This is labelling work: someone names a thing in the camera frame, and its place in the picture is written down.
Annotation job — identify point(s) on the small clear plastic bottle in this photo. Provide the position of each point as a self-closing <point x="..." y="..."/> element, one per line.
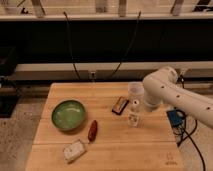
<point x="134" y="113"/>

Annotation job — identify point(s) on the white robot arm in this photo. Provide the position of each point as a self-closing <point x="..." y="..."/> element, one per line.
<point x="160" y="86"/>

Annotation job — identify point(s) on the black orange rectangular box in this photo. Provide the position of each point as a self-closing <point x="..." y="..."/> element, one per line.
<point x="120" y="105"/>

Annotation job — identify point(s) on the clear plastic cup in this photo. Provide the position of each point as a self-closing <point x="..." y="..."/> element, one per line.
<point x="135" y="91"/>

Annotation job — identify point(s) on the green ceramic bowl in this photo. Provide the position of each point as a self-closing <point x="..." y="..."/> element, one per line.
<point x="68" y="115"/>

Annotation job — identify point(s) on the red brown oblong object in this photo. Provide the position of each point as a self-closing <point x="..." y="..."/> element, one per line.
<point x="93" y="131"/>

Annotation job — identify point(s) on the white rectangular packet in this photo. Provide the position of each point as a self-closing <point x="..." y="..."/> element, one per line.
<point x="74" y="151"/>

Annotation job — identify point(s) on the blue device on floor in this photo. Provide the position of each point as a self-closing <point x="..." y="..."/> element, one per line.
<point x="176" y="117"/>

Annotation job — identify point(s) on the white wall outlet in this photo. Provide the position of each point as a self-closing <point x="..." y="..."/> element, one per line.
<point x="92" y="75"/>

